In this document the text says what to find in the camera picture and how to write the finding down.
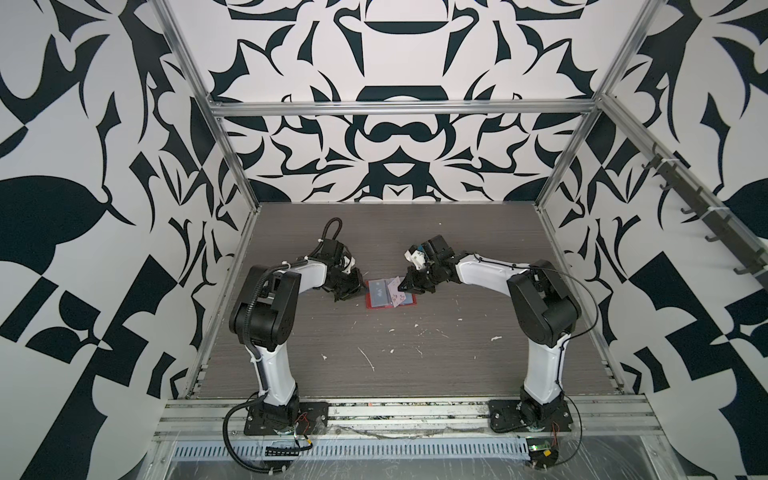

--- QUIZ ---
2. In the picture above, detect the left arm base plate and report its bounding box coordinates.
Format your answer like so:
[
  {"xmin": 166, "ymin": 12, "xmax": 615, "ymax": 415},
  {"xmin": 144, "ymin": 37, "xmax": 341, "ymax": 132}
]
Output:
[{"xmin": 244, "ymin": 401, "xmax": 330, "ymax": 436}]

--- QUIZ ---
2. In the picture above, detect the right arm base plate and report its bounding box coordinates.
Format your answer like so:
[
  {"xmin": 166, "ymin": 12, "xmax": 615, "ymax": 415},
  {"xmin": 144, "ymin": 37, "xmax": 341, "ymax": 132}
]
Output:
[{"xmin": 488, "ymin": 399, "xmax": 574, "ymax": 433}]

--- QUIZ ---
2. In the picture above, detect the white pink credit card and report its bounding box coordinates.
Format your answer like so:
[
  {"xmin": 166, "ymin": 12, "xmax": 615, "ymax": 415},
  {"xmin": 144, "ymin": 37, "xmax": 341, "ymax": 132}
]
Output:
[{"xmin": 386, "ymin": 277, "xmax": 409, "ymax": 308}]

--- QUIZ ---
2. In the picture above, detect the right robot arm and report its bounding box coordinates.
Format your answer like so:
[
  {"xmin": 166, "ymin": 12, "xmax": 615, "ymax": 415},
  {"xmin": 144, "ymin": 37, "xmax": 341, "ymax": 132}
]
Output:
[{"xmin": 398, "ymin": 235, "xmax": 582, "ymax": 433}]

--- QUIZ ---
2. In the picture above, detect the wall hook rack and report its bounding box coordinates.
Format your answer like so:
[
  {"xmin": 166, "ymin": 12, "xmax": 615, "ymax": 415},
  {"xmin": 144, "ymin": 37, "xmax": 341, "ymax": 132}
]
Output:
[{"xmin": 643, "ymin": 144, "xmax": 767, "ymax": 290}]

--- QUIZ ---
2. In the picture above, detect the white slotted cable duct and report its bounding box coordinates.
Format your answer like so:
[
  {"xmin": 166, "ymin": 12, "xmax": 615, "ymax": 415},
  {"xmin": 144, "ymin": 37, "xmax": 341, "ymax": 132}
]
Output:
[{"xmin": 172, "ymin": 438, "xmax": 529, "ymax": 461}]

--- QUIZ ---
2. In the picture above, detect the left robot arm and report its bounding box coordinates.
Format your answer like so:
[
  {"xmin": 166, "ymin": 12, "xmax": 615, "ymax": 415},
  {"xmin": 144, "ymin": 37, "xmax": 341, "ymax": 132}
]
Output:
[{"xmin": 228, "ymin": 238, "xmax": 366, "ymax": 429}]

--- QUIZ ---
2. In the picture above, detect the left black corrugated cable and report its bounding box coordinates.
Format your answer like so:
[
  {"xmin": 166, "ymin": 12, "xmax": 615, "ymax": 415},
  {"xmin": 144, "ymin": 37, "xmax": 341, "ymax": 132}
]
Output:
[{"xmin": 221, "ymin": 395, "xmax": 301, "ymax": 475}]

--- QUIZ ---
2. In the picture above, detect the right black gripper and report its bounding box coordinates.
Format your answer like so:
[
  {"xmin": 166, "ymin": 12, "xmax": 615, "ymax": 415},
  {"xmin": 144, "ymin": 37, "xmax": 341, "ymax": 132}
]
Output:
[{"xmin": 396, "ymin": 264, "xmax": 443, "ymax": 294}]

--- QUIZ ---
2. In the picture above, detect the red leather card holder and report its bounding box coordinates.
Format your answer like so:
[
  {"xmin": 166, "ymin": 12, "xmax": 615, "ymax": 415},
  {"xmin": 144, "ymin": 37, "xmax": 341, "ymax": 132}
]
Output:
[{"xmin": 366, "ymin": 277, "xmax": 417, "ymax": 310}]

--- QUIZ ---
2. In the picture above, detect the green circuit board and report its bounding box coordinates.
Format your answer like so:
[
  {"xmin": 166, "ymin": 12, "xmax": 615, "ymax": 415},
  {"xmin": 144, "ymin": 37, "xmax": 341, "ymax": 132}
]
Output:
[{"xmin": 526, "ymin": 438, "xmax": 559, "ymax": 470}]

